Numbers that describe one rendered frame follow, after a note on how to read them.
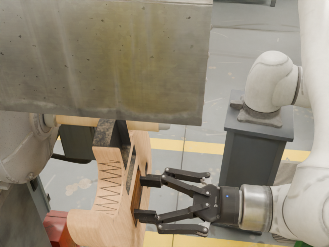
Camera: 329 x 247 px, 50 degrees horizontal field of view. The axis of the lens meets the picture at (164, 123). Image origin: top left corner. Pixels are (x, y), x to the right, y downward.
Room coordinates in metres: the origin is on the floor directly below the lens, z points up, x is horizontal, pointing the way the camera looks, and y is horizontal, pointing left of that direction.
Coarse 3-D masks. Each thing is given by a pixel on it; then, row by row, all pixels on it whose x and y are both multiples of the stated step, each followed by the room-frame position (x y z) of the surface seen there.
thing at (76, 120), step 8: (56, 120) 0.47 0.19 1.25; (64, 120) 0.46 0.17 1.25; (72, 120) 0.46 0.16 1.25; (80, 120) 0.46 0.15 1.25; (88, 120) 0.46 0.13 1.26; (96, 120) 0.46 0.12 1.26; (128, 128) 0.45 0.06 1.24; (136, 128) 0.45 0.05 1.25; (144, 128) 0.45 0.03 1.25; (152, 128) 0.44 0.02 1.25
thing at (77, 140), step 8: (64, 128) 0.68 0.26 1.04; (72, 128) 0.68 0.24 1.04; (80, 128) 0.68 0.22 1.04; (88, 128) 0.67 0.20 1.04; (64, 136) 0.68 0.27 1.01; (72, 136) 0.68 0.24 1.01; (80, 136) 0.68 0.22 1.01; (88, 136) 0.67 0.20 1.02; (64, 144) 0.68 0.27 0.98; (72, 144) 0.68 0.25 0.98; (80, 144) 0.68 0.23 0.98; (88, 144) 0.67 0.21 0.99; (64, 152) 0.68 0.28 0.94; (72, 152) 0.68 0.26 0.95; (80, 152) 0.68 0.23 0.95; (88, 152) 0.68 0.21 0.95; (64, 160) 0.70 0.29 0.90; (72, 160) 0.70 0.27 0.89; (80, 160) 0.71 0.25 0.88; (88, 160) 0.72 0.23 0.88
